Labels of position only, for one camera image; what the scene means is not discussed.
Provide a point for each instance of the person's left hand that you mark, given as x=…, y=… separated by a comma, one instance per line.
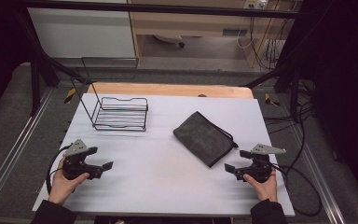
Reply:
x=62, y=186

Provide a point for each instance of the white cabinet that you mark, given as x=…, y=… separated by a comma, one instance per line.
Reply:
x=80, y=34

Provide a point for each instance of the wooden table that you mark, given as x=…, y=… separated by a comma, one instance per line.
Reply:
x=167, y=90

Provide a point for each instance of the white chair base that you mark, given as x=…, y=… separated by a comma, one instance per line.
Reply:
x=171, y=39

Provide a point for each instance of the light wooden desk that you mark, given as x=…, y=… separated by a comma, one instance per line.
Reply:
x=192, y=23

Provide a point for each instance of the dark grey towel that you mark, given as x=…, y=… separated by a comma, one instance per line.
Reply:
x=203, y=138

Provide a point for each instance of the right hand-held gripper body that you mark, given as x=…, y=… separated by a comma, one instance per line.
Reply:
x=259, y=169

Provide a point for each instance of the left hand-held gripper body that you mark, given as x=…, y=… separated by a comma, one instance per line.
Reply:
x=74, y=168

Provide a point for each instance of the black metal frame bar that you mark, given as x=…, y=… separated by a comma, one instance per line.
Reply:
x=167, y=10

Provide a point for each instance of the white power strip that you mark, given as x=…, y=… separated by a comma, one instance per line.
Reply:
x=255, y=3

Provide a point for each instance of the aluminium rail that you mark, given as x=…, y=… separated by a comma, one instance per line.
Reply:
x=318, y=174
x=15, y=146

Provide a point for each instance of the yellow black tape piece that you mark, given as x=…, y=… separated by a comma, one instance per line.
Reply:
x=70, y=95
x=271, y=100

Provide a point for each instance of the person's right hand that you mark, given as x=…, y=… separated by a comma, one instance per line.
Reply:
x=265, y=189

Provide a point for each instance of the black metal frame strut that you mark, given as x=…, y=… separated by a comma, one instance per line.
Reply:
x=35, y=77
x=287, y=81

